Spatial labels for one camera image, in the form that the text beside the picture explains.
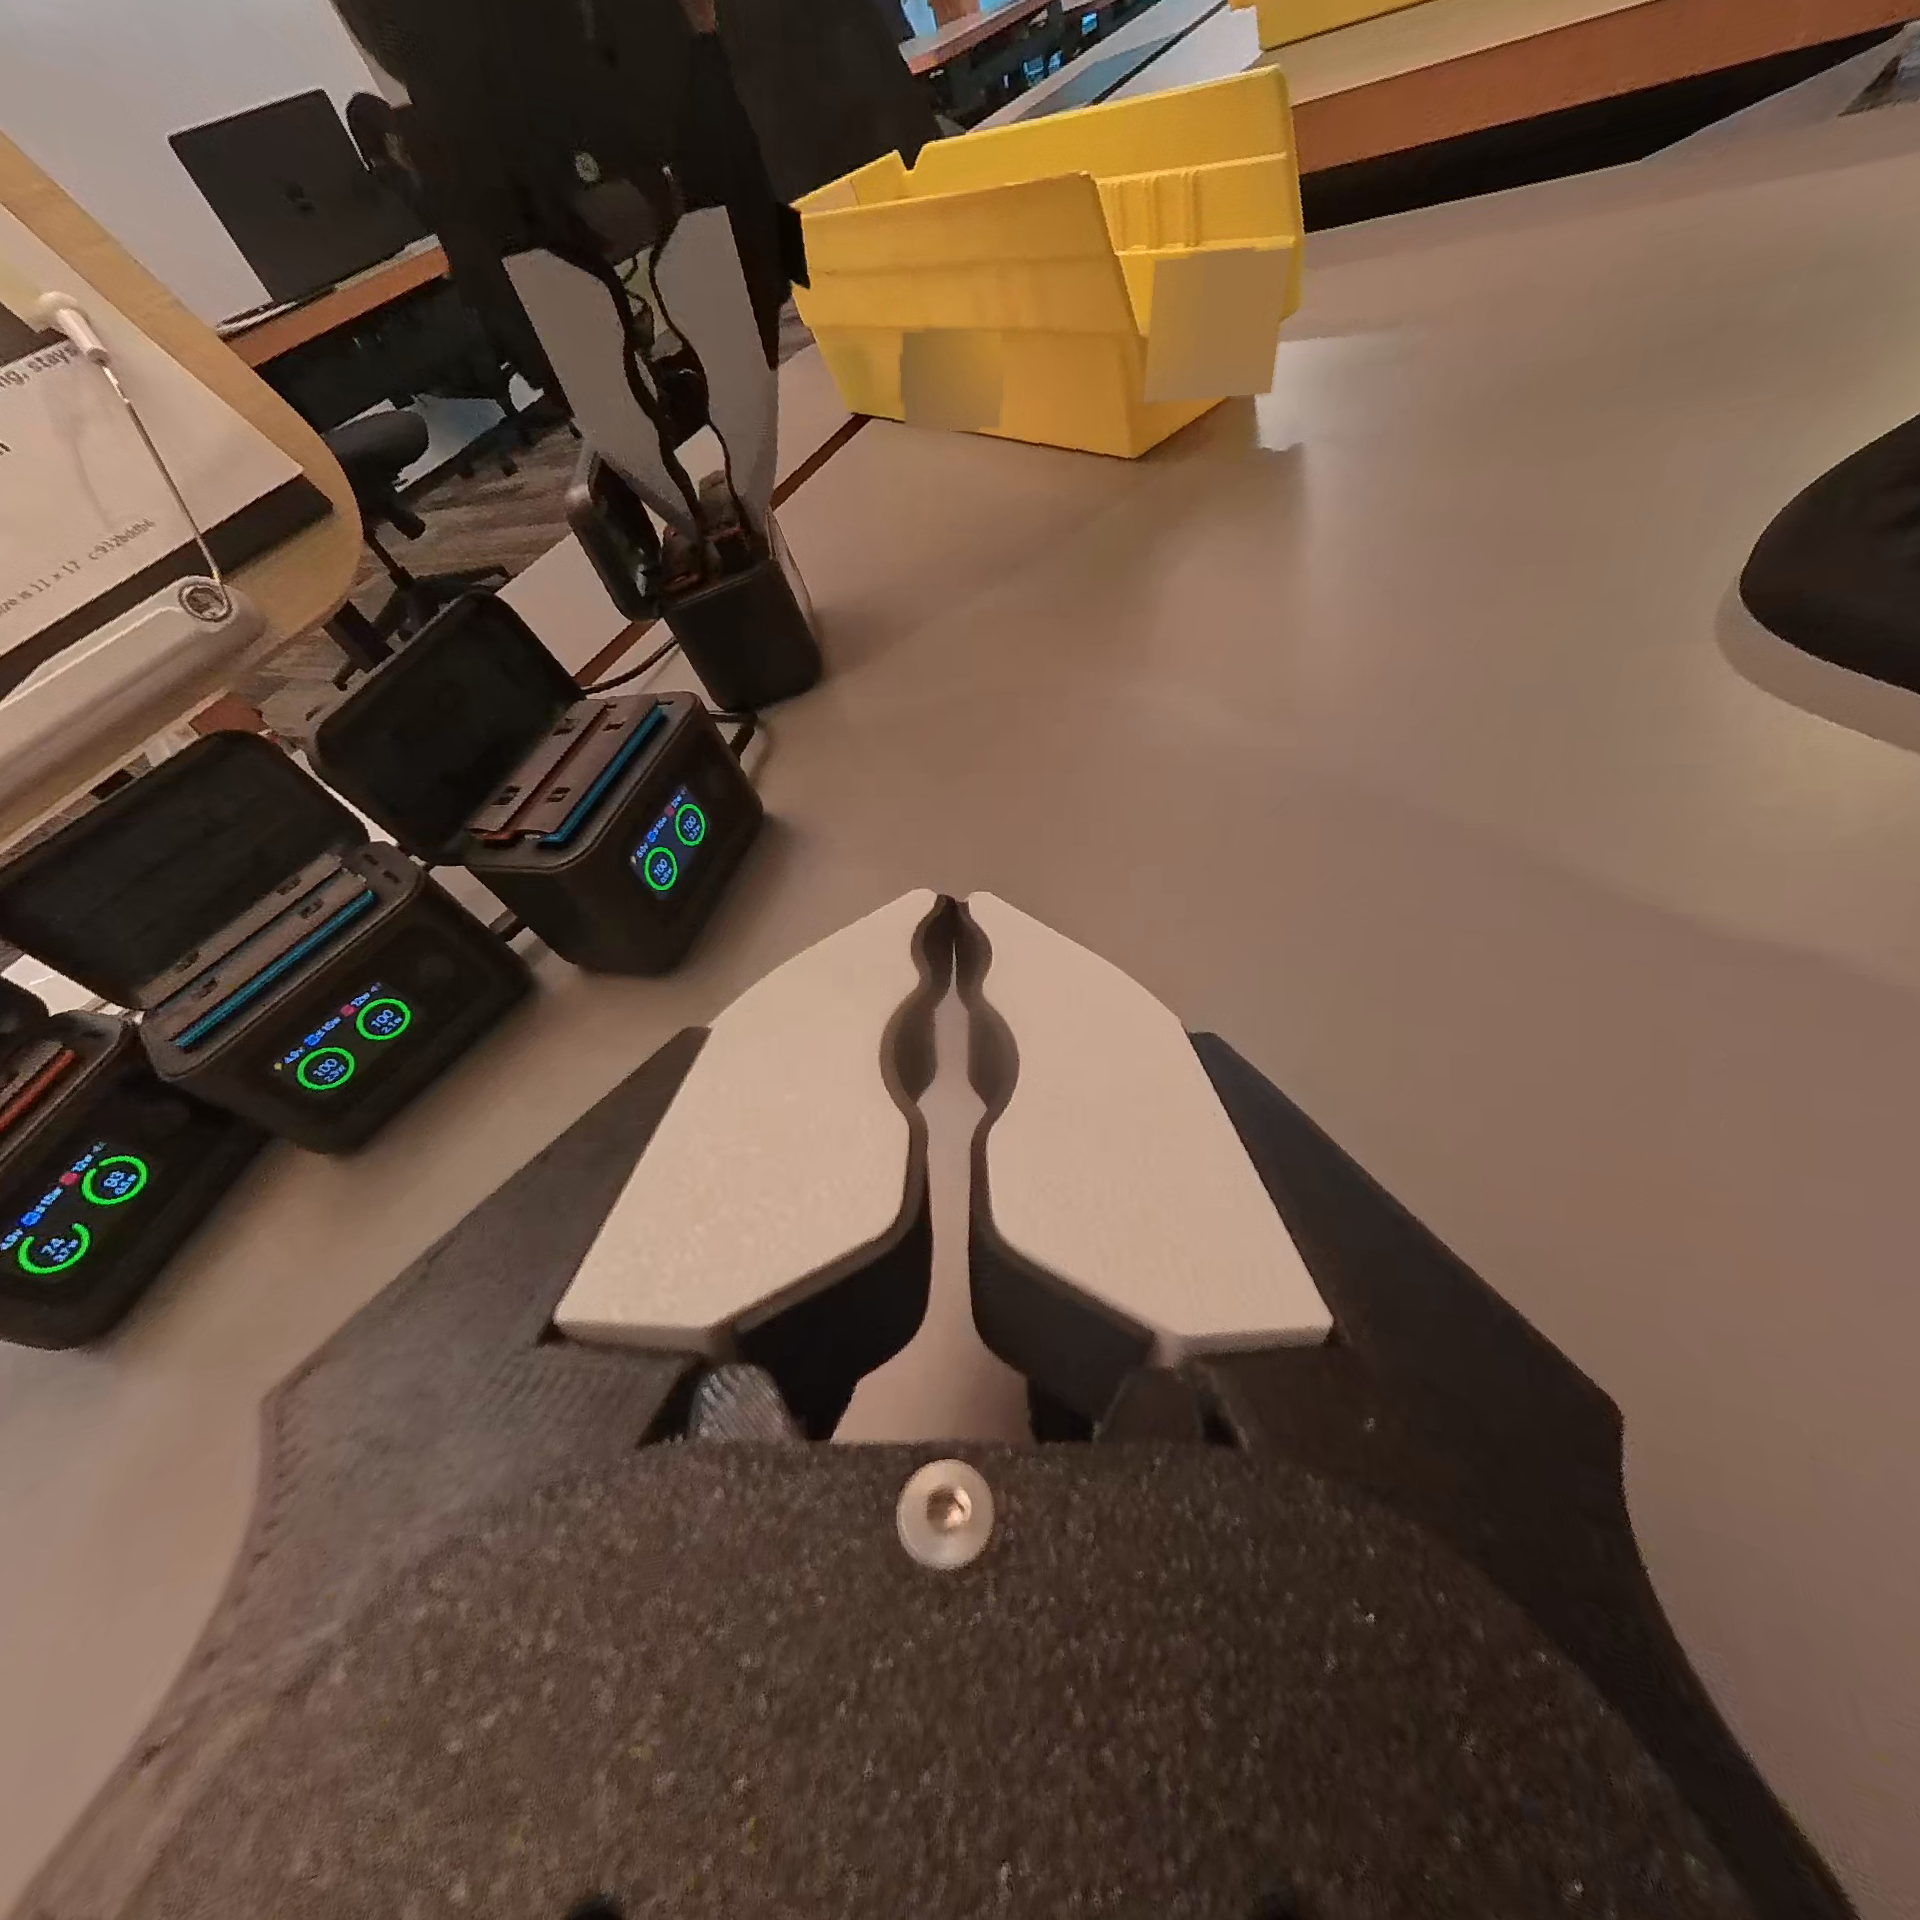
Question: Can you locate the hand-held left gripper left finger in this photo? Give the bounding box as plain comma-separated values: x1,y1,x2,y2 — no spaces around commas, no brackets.
551,891,954,1445

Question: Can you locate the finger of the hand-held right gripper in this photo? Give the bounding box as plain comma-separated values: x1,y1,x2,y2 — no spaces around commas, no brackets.
498,245,670,527
655,203,783,513

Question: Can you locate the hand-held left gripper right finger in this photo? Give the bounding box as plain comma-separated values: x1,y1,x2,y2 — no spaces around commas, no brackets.
951,888,1336,1445

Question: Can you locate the black battery charging case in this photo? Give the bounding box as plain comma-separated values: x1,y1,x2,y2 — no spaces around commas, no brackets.
566,449,824,713
0,728,534,1157
0,975,271,1353
307,589,768,975

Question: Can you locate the black battery blue edge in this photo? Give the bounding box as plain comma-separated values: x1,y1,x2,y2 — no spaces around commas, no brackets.
517,703,676,857
165,885,384,1051
141,857,355,1009

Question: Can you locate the black office chair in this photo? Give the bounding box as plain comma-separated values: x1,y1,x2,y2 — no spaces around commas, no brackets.
307,405,452,663

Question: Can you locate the wooden background desk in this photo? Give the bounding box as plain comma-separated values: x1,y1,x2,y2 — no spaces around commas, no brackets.
216,240,452,368

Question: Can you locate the dark grey laptop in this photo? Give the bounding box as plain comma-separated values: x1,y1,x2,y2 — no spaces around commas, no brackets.
167,86,396,309

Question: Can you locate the instruction sheet on wooden stand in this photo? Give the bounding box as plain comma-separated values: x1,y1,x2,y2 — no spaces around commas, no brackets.
0,131,365,841

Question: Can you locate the yellow plastic bin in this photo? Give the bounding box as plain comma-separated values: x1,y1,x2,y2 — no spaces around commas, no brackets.
791,63,1306,459
1252,0,1443,49

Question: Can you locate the white board ledge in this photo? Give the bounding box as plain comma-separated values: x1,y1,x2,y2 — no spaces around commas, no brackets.
0,575,274,817

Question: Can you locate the long wooden desk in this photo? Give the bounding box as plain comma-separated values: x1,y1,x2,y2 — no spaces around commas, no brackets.
1288,0,1920,190

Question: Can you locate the white peg wire clip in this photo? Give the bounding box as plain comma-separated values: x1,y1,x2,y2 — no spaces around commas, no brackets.
36,293,226,600

